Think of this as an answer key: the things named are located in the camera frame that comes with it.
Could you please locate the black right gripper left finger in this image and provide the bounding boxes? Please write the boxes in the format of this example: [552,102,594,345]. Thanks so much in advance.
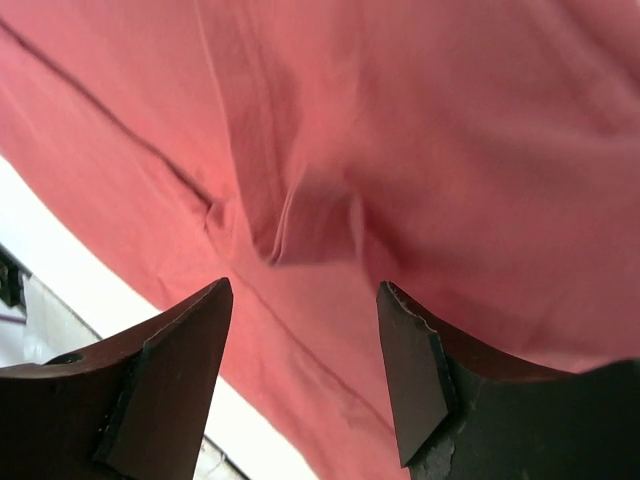
[1,278,233,479]

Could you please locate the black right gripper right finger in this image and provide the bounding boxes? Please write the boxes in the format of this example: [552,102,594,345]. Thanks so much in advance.
[377,282,639,479]

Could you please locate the salmon pink t shirt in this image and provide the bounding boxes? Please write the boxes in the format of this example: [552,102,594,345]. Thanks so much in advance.
[1,1,639,479]

